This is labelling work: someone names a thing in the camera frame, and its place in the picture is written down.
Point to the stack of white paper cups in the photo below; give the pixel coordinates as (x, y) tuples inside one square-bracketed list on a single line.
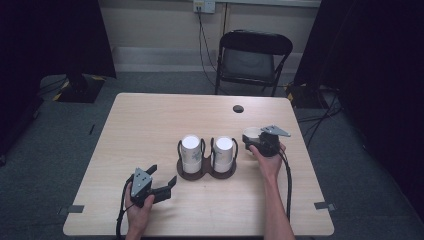
[(223, 151), (191, 150)]

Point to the black folding chair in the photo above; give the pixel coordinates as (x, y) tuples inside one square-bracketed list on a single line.
[(248, 63)]

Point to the single white paper cup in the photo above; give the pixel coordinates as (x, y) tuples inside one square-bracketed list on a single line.
[(252, 132)]

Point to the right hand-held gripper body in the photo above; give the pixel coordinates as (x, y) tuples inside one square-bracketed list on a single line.
[(268, 143)]

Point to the person's right hand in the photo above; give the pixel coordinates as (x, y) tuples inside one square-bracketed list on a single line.
[(270, 165)]

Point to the person's left hand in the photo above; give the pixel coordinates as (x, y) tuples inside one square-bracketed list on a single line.
[(138, 216)]

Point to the small black floor strip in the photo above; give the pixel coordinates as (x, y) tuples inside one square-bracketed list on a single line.
[(92, 129)]

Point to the black stand base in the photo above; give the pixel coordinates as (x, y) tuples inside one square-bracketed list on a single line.
[(81, 90), (305, 96)]

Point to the black table grommet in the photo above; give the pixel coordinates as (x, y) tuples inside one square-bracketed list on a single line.
[(238, 109)]

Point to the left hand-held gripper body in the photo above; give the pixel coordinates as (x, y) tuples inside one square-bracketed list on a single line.
[(141, 186)]

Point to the black curtain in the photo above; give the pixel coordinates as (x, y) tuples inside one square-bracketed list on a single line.
[(40, 50), (373, 66)]

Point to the grey tape piece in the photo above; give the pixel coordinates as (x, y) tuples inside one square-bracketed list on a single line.
[(324, 206), (75, 209)]

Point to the white wall socket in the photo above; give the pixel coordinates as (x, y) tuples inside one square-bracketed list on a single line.
[(204, 5)]

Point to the dark brown double cup holder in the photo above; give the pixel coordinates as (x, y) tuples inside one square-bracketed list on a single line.
[(206, 168)]

